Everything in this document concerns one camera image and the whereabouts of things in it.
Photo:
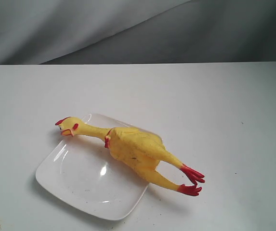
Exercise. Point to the yellow rubber chicken toy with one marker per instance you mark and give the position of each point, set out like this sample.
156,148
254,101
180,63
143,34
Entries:
141,151

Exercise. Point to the grey backdrop cloth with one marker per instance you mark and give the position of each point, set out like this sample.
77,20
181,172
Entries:
137,31

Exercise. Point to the white square plate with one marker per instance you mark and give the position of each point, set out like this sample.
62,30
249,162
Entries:
81,172

